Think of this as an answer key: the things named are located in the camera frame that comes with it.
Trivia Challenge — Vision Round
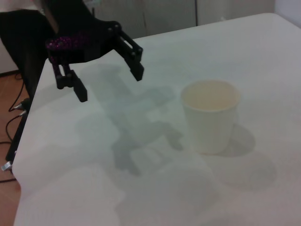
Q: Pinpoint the grey cabinet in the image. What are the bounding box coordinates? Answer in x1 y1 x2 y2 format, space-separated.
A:
90 0 276 40

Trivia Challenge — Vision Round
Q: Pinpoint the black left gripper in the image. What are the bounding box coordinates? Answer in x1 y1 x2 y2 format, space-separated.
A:
46 0 145 103

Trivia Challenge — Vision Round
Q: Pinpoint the white paper cup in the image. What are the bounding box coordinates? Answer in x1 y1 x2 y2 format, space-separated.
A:
180 79 241 155

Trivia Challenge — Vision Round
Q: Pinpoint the silver table clamp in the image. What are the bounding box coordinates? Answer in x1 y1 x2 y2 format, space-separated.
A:
0 161 14 172

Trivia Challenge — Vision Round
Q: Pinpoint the black chair back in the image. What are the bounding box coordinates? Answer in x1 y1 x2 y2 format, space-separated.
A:
0 9 57 101

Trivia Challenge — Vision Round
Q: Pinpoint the black floor cable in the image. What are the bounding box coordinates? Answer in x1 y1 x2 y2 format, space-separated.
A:
4 114 24 144
8 73 25 113

